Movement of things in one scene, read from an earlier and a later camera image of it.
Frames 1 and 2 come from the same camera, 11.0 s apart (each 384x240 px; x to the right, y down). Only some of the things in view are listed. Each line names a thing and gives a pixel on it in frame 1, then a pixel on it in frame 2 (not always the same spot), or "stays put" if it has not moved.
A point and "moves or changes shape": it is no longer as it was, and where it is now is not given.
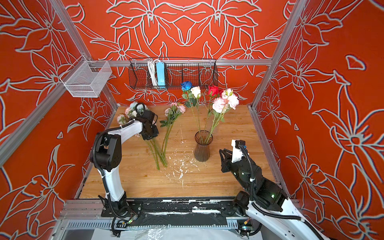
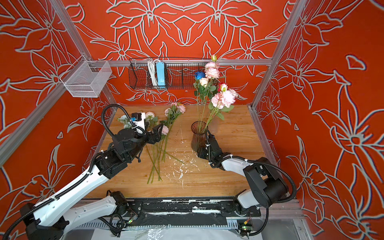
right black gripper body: (236, 169) -> (204, 154)
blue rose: (187, 85) -> (199, 75)
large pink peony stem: (221, 105) moves or changes shape
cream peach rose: (196, 92) -> (204, 82)
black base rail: (176, 212) stays put
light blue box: (160, 74) stays put
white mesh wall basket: (86, 78) stays put
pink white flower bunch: (131, 111) -> (151, 120)
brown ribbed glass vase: (202, 139) moves or changes shape
